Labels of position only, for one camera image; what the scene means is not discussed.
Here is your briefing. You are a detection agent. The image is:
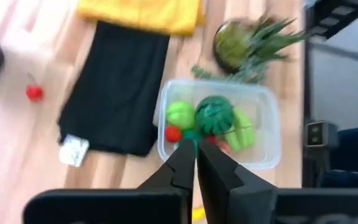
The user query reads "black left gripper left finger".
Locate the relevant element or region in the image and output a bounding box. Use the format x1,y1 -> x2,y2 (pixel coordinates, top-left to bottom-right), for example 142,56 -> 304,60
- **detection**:
137,139 -> 196,224

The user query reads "black cloth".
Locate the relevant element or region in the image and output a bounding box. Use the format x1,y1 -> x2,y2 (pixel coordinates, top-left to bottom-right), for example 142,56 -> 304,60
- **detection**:
57,21 -> 171,157

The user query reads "clear plastic tupperware container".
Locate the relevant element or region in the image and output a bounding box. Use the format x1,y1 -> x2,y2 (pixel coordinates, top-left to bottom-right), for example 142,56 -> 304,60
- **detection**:
157,79 -> 282,170

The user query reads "silver table-level camera box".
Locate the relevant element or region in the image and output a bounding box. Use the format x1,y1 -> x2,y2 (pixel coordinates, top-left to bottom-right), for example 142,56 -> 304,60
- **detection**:
305,120 -> 338,149

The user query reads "yellow folded cloth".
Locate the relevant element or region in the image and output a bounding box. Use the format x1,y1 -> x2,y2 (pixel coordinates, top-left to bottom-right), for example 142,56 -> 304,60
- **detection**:
76,0 -> 206,36

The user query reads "striped green toy watermelon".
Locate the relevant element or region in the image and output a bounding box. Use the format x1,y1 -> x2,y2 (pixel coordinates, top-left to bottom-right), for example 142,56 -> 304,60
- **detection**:
195,95 -> 236,136

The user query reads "yellow toy corn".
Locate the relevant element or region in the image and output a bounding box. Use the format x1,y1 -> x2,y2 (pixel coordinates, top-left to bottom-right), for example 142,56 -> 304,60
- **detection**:
192,207 -> 206,224

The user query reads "pink toy peach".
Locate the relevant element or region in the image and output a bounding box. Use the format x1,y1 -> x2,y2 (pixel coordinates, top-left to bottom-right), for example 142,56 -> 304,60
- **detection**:
219,141 -> 233,155

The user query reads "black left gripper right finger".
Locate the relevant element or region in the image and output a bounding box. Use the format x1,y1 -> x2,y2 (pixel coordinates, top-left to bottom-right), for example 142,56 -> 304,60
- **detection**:
197,139 -> 277,224

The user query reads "light green round toy fruit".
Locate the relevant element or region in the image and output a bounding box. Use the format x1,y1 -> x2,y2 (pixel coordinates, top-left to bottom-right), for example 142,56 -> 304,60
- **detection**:
166,101 -> 196,131

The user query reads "black aluminium table frame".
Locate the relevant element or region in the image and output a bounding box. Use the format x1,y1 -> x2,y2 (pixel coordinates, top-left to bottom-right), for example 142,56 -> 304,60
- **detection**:
301,0 -> 358,188

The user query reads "white cloth tag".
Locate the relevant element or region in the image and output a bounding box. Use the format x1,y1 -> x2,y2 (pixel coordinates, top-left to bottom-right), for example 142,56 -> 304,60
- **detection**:
58,134 -> 90,168

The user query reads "light green toy starfruit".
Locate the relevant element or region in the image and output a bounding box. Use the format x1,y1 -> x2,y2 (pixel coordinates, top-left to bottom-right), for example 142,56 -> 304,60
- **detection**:
224,107 -> 257,152

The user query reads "dark green toy pepper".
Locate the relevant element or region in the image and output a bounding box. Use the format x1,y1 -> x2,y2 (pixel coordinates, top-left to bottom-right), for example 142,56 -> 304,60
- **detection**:
178,129 -> 203,147

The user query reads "succulent plant in dark pot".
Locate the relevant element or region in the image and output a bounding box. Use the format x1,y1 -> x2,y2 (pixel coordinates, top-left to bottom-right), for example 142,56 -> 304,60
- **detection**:
191,15 -> 308,85

